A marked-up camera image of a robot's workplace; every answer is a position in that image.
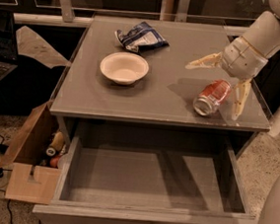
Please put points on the open grey top drawer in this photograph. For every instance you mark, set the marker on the open grey top drawer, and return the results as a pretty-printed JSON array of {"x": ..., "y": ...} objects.
[{"x": 111, "y": 177}]

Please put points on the metal railing frame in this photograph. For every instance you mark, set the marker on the metal railing frame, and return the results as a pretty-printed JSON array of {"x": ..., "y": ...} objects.
[{"x": 237, "y": 14}]

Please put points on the red coke can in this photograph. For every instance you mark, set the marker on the red coke can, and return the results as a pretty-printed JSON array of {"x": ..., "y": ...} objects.
[{"x": 211, "y": 97}]

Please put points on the yellow bottle in box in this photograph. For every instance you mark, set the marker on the yellow bottle in box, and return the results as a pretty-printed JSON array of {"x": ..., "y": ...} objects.
[{"x": 56, "y": 144}]

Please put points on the cardboard box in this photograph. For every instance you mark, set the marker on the cardboard box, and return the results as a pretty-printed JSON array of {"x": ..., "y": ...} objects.
[{"x": 29, "y": 181}]

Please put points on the white paper bowl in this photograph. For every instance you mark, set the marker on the white paper bowl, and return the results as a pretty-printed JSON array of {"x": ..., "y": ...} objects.
[{"x": 124, "y": 68}]

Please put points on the orange round item in box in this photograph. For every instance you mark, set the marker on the orange round item in box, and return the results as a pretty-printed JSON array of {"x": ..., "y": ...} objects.
[{"x": 54, "y": 162}]

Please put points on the black laptop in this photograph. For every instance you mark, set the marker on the black laptop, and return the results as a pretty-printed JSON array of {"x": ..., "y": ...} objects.
[{"x": 8, "y": 44}]

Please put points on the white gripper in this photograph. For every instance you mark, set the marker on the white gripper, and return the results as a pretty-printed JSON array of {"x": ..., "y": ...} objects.
[{"x": 243, "y": 60}]

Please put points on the grey cabinet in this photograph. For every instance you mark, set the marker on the grey cabinet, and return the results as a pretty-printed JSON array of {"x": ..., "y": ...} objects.
[{"x": 165, "y": 95}]

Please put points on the blue white chip bag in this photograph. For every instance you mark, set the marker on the blue white chip bag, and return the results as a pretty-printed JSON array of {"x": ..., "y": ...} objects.
[{"x": 142, "y": 36}]

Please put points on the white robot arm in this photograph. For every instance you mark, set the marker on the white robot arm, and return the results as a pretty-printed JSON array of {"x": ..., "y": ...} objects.
[{"x": 264, "y": 33}]

